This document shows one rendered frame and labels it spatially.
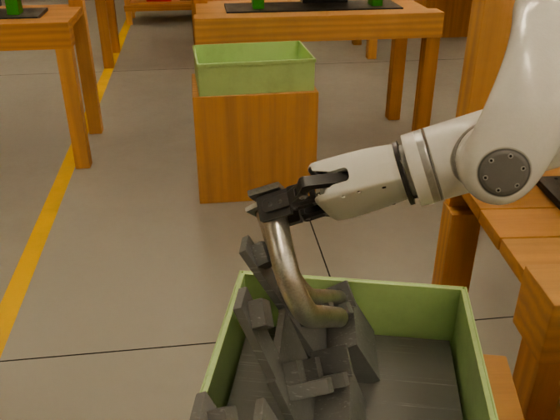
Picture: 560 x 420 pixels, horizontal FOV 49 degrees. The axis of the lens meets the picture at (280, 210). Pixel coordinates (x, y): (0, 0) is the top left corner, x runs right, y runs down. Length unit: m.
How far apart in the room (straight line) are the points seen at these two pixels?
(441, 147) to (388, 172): 0.06
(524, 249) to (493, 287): 1.46
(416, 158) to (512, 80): 0.13
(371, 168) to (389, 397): 0.51
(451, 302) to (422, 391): 0.17
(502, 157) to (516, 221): 0.99
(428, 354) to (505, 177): 0.62
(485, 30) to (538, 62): 1.04
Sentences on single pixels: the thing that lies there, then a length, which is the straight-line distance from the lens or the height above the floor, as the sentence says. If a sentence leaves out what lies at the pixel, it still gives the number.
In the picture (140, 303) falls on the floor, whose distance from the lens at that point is 2.73.
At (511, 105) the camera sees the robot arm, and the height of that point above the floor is 1.43.
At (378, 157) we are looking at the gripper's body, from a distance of 0.67.
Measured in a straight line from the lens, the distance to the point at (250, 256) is 0.91.
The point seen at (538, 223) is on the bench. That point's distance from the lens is 1.59.
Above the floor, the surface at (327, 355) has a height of 0.95.
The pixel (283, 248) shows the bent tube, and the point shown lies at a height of 1.23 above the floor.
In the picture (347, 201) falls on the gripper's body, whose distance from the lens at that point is 0.68.
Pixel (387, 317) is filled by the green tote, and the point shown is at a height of 0.88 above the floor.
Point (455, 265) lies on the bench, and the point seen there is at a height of 0.59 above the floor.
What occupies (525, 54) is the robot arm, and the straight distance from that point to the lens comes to 0.61.
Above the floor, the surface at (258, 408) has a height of 1.03.
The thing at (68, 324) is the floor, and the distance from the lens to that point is 2.69.
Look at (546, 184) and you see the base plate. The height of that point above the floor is 0.90.
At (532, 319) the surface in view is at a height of 0.82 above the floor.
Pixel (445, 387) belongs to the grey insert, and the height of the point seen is 0.85.
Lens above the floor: 1.61
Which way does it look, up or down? 28 degrees down
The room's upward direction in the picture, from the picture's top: straight up
